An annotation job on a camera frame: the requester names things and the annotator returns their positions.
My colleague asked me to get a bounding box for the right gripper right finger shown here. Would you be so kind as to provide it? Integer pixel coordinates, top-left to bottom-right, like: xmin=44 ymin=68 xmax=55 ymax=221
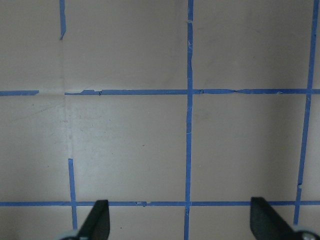
xmin=250 ymin=197 xmax=295 ymax=240

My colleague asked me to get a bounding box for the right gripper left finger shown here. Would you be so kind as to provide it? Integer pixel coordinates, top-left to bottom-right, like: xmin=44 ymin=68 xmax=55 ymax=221
xmin=77 ymin=200 xmax=110 ymax=240

